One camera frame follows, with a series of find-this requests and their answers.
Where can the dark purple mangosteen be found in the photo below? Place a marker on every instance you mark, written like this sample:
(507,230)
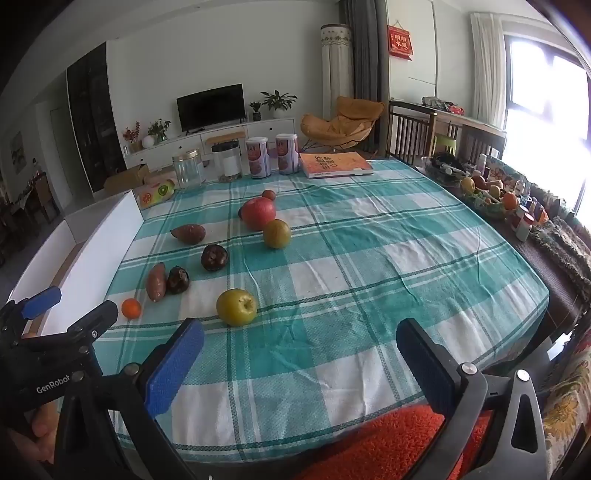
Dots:
(178,280)
(214,257)

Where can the green plastic stool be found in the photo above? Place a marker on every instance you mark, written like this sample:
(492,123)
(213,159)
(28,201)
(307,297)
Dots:
(445,144)

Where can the red flower bouquet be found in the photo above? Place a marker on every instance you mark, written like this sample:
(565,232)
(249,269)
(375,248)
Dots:
(132,135)

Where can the large green potted plant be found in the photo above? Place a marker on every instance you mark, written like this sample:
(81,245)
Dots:
(277,101)

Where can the white cardboard box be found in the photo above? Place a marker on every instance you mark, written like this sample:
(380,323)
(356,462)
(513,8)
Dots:
(101,244)

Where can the black wall cabinet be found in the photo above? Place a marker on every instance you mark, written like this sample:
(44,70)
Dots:
(94,120)

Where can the white round vase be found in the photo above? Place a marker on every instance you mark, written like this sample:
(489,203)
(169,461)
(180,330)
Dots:
(147,141)

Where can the orange lounge chair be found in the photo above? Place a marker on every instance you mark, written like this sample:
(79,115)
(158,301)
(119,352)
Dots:
(344,122)

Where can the clear plastic jar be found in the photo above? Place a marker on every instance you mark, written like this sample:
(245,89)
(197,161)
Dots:
(188,169)

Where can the dark wooden chair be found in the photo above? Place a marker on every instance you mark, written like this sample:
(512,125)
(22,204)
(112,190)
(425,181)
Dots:
(408,134)
(480,143)

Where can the orange fuzzy cloth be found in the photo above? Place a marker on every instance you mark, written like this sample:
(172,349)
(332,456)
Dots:
(388,447)

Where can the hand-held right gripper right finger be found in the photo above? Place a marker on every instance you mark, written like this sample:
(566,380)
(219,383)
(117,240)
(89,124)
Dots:
(429,367)

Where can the teal white checked tablecloth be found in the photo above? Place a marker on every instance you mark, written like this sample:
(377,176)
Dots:
(369,277)

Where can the white canister with food print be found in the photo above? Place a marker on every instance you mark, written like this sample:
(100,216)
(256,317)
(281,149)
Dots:
(257,158)
(286,153)

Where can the plump sweet potato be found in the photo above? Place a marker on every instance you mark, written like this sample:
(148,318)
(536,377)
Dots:
(189,233)

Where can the small red round fruit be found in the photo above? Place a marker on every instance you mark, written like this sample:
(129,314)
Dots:
(268,194)

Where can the floral print cloth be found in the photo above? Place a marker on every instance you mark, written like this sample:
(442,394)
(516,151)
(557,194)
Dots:
(568,406)

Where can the small orange tangerine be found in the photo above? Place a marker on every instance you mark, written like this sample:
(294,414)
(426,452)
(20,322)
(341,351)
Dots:
(130,308)

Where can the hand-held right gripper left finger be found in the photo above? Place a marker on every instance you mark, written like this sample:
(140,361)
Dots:
(173,369)

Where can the fruit basket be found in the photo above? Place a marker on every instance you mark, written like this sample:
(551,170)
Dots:
(487,196)

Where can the white television cabinet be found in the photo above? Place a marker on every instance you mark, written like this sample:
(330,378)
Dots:
(270,128)

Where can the white curtain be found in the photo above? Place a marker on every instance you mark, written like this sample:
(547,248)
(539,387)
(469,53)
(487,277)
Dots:
(487,69)

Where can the orange book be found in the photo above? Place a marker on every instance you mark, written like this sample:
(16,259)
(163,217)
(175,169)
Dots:
(334,165)

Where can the white tower air conditioner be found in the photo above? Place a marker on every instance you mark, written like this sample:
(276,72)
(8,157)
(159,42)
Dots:
(337,74)

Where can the slender sweet potato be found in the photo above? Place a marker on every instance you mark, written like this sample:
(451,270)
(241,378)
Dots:
(156,281)

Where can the grey curtain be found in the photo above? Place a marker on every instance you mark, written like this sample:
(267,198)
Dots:
(367,55)

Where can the leafy plant in vase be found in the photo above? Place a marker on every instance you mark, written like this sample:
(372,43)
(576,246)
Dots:
(159,129)

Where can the brown cardboard box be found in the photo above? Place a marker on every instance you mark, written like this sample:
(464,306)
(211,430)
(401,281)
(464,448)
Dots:
(125,179)

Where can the clear jar with black lid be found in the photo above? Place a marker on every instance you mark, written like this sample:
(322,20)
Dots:
(226,162)

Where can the glass bowl with dark items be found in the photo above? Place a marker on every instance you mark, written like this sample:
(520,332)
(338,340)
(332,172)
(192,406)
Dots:
(445,165)

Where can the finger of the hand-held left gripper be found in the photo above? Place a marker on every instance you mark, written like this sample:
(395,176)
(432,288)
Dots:
(94,321)
(44,300)

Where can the small green potted plant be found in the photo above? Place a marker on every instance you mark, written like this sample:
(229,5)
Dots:
(255,110)

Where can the red apple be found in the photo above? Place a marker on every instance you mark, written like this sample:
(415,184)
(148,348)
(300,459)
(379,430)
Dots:
(258,213)

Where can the black flat television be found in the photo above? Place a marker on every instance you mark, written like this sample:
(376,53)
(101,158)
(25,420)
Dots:
(210,108)

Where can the brown knitted cloth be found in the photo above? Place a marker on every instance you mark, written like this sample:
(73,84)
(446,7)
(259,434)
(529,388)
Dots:
(563,251)

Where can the brownish green round pear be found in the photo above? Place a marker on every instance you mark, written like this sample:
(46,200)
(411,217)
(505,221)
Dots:
(277,234)

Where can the window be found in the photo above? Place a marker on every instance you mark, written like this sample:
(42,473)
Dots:
(549,115)

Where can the person's left hand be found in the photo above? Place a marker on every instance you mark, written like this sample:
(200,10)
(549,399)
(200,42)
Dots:
(40,427)

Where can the yellow green apple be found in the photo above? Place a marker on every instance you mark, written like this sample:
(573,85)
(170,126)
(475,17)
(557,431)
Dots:
(236,307)

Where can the red wall hanging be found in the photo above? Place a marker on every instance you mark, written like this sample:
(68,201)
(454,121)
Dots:
(400,41)

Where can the white pill bottle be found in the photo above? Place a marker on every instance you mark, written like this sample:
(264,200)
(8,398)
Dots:
(524,227)

